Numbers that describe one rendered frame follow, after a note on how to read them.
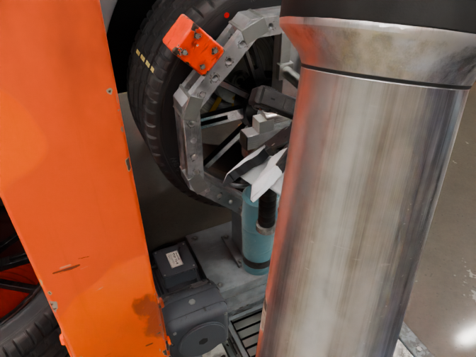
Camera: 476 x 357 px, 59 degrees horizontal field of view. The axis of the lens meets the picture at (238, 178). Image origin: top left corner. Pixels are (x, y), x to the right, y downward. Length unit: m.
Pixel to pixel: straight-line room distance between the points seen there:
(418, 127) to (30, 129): 0.42
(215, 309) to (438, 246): 1.19
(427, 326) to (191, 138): 1.19
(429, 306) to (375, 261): 1.62
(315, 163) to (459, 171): 2.40
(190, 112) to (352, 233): 0.72
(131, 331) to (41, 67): 0.50
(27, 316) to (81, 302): 0.45
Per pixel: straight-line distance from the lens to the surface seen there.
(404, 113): 0.20
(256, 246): 1.07
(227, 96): 1.28
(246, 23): 0.89
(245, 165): 0.66
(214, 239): 1.61
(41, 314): 1.16
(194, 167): 0.99
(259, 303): 1.55
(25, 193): 0.57
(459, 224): 2.24
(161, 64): 0.95
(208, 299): 1.21
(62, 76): 0.50
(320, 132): 0.21
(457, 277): 1.99
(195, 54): 0.86
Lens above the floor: 1.38
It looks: 38 degrees down
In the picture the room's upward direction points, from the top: straight up
